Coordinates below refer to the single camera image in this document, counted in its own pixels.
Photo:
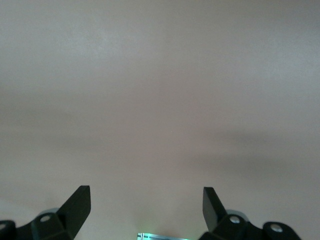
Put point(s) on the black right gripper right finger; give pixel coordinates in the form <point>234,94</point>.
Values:
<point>213,215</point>

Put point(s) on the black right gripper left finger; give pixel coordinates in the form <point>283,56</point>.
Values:
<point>72,215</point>

